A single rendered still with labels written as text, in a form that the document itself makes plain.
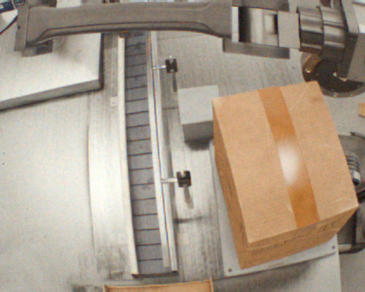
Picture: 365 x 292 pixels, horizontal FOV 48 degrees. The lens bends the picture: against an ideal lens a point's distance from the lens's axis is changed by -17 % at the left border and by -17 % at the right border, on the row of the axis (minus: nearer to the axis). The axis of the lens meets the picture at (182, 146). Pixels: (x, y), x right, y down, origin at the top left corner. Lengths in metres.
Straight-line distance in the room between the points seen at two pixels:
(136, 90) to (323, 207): 0.63
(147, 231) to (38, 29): 0.61
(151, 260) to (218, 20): 0.63
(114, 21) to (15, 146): 0.79
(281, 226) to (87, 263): 0.53
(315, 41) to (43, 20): 0.39
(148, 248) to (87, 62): 0.57
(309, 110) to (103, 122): 0.59
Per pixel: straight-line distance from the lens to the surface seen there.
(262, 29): 0.62
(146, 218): 1.11
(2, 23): 1.66
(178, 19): 0.63
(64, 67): 1.38
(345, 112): 2.33
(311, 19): 0.62
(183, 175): 1.02
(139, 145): 1.18
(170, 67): 1.18
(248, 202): 0.85
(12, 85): 1.43
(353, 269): 2.05
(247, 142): 0.90
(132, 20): 0.63
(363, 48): 0.62
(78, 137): 1.29
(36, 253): 1.22
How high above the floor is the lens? 1.92
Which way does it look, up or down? 63 degrees down
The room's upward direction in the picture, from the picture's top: 10 degrees counter-clockwise
